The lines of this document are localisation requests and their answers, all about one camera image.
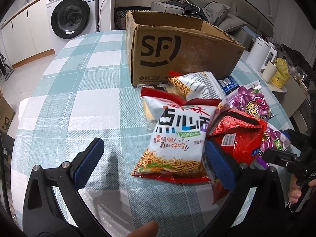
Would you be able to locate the bear print cardboard box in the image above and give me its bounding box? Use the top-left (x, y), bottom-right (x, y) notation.
top-left (0, 89), bottom-right (16, 134)

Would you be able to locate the yellow plastic bag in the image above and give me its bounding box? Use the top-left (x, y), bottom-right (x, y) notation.
top-left (271, 57), bottom-right (290, 88)

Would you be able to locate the person's right hand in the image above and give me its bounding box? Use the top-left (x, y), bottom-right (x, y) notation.
top-left (288, 177), bottom-right (316, 204)

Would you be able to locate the white kitchen cabinet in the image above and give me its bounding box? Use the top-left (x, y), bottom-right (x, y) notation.
top-left (0, 0), bottom-right (56, 67)

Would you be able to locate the blue snack packet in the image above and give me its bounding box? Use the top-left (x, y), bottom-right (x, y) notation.
top-left (217, 77), bottom-right (240, 94)

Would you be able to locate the purple grape candy packet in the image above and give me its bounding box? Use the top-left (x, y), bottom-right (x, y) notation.
top-left (257, 122), bottom-right (292, 169)
top-left (227, 84), bottom-right (272, 120)

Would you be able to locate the cream cup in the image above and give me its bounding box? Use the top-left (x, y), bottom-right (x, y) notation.
top-left (262, 61), bottom-right (279, 82)

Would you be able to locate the clear snack packet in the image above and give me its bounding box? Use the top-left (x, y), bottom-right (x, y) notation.
top-left (143, 99), bottom-right (160, 132)

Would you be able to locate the dark clothes pile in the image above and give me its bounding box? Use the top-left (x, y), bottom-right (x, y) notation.
top-left (166, 0), bottom-right (205, 20)

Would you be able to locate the white side table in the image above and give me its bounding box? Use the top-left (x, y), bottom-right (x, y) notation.
top-left (241, 54), bottom-right (309, 119)

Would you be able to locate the black patterned basket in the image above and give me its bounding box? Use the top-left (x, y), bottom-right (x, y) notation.
top-left (114, 5), bottom-right (129, 30)

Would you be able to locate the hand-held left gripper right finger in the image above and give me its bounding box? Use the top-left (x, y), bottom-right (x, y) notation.
top-left (197, 141), bottom-right (290, 237)

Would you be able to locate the large red snack packet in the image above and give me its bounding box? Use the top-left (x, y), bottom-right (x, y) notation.
top-left (207, 108), bottom-right (268, 166)

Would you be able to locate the white noodle snack packet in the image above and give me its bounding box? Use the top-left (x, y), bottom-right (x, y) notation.
top-left (131, 87), bottom-right (223, 183)
top-left (168, 71), bottom-right (228, 102)

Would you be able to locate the dark jacket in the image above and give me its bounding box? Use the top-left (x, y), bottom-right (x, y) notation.
top-left (276, 44), bottom-right (316, 84)

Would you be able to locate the person's left hand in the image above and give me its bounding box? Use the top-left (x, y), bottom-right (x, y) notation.
top-left (130, 221), bottom-right (159, 237)

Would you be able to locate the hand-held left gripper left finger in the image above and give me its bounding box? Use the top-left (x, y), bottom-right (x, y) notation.
top-left (23, 138), bottom-right (109, 237)

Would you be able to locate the white charger cable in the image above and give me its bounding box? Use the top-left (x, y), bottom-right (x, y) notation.
top-left (180, 0), bottom-right (201, 14)

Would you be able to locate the small red snack packet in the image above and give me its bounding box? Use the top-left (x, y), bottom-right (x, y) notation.
top-left (212, 175), bottom-right (231, 205)

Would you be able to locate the grey sofa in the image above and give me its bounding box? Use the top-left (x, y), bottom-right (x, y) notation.
top-left (150, 0), bottom-right (255, 50)

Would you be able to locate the grey pillow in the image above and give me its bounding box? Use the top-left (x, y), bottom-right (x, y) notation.
top-left (204, 2), bottom-right (230, 25)
top-left (218, 13), bottom-right (248, 32)

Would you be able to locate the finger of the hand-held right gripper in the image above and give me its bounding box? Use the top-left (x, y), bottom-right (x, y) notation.
top-left (266, 148), bottom-right (300, 171)
top-left (281, 129), bottom-right (308, 151)

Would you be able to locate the brown cardboard box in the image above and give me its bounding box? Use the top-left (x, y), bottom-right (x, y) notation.
top-left (125, 10), bottom-right (245, 87)

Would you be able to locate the white electric kettle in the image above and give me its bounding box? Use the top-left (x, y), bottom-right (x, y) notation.
top-left (247, 37), bottom-right (278, 72)

